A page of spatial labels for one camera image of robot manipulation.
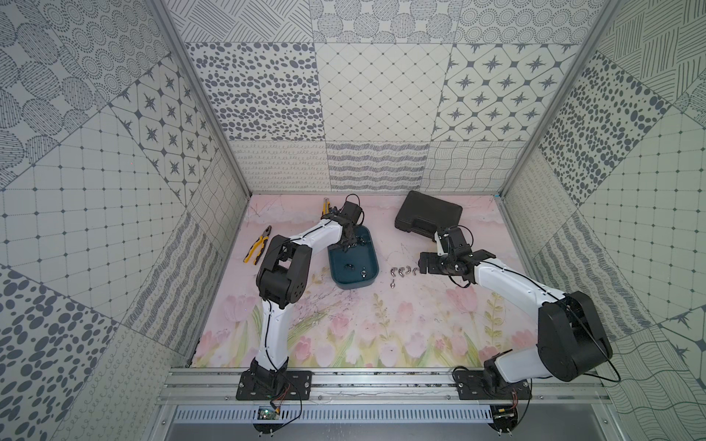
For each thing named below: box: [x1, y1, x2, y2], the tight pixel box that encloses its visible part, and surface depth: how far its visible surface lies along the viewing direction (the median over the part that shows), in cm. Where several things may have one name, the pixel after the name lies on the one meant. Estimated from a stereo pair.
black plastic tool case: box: [394, 190, 464, 241], surface depth 111 cm
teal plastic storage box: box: [327, 225, 380, 290], surface depth 98 cm
